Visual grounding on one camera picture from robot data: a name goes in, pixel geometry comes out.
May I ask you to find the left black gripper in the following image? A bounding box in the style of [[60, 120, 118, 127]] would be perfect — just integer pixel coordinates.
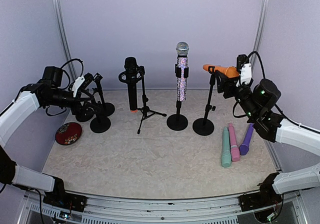
[[45, 88, 101, 119]]

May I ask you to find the orange microphone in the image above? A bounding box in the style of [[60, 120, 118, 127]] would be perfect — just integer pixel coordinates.
[[202, 64, 240, 78]]

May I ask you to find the pink mic round stand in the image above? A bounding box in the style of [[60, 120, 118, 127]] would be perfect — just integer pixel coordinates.
[[75, 107, 94, 123]]

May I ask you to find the purple mic round stand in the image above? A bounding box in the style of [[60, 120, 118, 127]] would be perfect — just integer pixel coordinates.
[[93, 73, 115, 117]]

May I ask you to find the teal mic round stand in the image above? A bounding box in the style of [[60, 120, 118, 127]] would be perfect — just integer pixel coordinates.
[[90, 88, 111, 134]]

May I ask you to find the orange mic round stand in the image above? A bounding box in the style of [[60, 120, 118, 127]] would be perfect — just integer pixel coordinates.
[[192, 64, 216, 136]]

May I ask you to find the purple microphone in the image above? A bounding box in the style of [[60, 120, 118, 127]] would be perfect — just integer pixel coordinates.
[[239, 123, 254, 156]]

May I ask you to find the pink microphone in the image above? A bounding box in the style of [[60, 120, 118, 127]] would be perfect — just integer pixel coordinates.
[[228, 122, 241, 162]]

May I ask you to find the teal microphone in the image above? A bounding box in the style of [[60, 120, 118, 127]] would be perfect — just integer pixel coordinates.
[[221, 126, 232, 168]]

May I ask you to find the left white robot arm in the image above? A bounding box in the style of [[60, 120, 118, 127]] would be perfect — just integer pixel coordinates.
[[0, 66, 102, 207]]

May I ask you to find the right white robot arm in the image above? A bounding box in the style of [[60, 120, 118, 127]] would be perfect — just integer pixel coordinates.
[[214, 71, 320, 206]]

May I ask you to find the glitter silver microphone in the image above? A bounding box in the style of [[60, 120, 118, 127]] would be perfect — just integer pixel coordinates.
[[175, 41, 189, 102]]

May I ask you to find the black microphone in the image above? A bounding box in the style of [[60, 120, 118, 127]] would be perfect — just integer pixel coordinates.
[[124, 57, 138, 113]]

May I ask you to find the black tripod mic stand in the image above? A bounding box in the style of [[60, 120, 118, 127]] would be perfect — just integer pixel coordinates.
[[118, 66, 167, 135]]

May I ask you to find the glitter mic round stand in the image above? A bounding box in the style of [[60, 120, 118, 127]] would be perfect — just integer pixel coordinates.
[[166, 63, 190, 132]]

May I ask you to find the red embroidered round cushion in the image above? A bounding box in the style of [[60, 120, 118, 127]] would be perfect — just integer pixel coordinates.
[[55, 122, 83, 146]]

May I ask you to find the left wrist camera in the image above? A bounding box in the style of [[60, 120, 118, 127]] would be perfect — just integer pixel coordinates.
[[71, 72, 94, 98]]

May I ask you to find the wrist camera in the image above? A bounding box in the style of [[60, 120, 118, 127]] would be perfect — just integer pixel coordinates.
[[236, 54, 252, 87], [71, 72, 94, 98]]

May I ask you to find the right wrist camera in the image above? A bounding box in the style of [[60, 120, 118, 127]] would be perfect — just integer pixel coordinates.
[[236, 54, 252, 87]]

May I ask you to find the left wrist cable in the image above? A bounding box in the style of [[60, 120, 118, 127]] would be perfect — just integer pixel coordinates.
[[61, 58, 85, 85]]

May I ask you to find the wrist cable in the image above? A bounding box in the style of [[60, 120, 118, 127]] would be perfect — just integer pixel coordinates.
[[246, 50, 267, 81], [61, 58, 85, 85]]

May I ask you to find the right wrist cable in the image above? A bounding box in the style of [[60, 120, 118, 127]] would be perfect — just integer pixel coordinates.
[[246, 50, 267, 81]]

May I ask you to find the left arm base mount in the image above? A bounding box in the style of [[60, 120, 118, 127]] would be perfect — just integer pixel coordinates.
[[43, 192, 88, 213]]

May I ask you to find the aluminium front rail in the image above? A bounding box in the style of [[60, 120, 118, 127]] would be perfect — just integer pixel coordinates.
[[15, 190, 316, 224]]

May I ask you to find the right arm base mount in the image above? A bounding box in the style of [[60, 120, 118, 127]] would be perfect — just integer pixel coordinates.
[[238, 192, 283, 212]]

